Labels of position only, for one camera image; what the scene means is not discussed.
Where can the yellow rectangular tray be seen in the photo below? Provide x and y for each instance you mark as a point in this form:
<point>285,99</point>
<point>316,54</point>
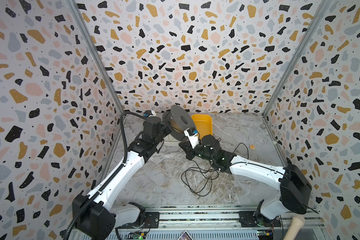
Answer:
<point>204,124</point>

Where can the white rectangular tray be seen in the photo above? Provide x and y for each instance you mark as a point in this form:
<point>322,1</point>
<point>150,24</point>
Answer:
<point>171,141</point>

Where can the grey cable spool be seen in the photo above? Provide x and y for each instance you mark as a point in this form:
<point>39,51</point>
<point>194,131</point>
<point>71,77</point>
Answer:
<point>180,120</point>

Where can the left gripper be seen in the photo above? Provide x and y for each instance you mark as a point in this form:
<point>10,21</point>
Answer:
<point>166,125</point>

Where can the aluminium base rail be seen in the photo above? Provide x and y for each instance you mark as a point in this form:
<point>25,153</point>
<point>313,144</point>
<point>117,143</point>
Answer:
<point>219,222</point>

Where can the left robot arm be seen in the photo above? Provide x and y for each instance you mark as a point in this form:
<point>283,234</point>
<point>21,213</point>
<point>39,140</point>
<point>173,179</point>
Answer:
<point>92,213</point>

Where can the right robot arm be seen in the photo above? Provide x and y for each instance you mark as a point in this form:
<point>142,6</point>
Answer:
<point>293,188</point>

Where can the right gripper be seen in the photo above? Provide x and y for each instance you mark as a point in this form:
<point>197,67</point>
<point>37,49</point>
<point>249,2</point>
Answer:
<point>186,147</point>

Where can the wooden mallet handle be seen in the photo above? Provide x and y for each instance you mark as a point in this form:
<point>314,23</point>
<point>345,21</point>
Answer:
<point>297,223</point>

